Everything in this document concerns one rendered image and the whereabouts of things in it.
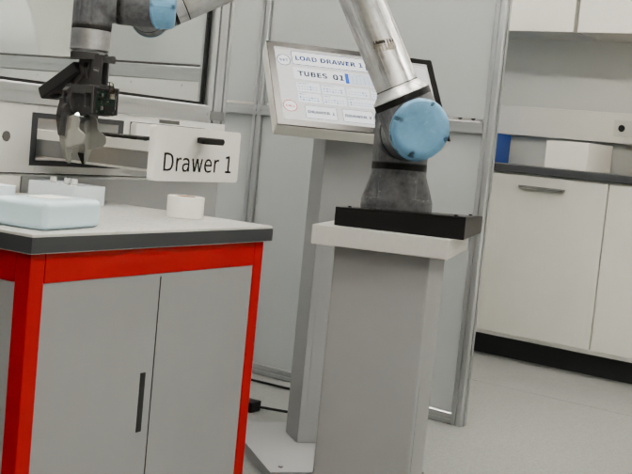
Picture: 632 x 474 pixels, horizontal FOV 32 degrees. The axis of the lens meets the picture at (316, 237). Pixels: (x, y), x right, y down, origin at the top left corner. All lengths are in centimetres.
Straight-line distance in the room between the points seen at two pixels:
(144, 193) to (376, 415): 84
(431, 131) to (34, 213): 83
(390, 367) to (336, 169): 104
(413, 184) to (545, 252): 283
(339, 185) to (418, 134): 108
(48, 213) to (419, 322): 88
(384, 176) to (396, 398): 45
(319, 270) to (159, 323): 137
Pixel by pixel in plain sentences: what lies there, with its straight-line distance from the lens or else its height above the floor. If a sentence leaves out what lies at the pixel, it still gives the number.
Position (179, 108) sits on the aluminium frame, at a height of 97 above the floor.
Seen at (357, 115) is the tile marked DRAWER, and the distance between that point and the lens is 311.
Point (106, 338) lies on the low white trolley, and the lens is 176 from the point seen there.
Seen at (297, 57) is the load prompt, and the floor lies 116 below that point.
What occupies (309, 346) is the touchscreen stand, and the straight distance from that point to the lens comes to 321.
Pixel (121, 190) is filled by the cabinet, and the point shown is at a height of 77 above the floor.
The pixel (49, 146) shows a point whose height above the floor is 86.
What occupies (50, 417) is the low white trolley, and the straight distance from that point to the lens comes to 171.
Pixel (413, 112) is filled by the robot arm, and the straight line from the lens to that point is 211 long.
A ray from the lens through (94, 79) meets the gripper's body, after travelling 213.
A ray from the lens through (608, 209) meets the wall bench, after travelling 494.
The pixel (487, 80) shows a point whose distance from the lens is 377.
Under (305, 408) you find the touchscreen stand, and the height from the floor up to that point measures 14.
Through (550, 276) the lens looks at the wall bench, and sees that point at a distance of 505.
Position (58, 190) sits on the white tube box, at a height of 79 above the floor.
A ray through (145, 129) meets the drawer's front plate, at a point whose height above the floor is 91.
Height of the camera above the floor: 93
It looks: 5 degrees down
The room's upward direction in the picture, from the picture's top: 6 degrees clockwise
